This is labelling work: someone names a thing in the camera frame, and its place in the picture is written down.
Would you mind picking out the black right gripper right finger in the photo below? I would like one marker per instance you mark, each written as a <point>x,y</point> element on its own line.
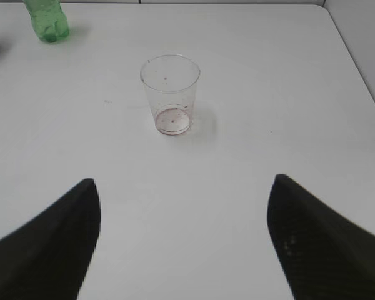
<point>323,255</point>

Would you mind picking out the green soda bottle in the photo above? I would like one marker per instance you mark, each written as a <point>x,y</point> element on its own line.
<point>48,20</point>

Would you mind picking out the transparent plastic cup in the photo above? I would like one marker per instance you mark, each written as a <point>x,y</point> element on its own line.
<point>170,82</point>

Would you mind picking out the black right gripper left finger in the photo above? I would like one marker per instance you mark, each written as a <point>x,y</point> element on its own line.
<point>49,256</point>

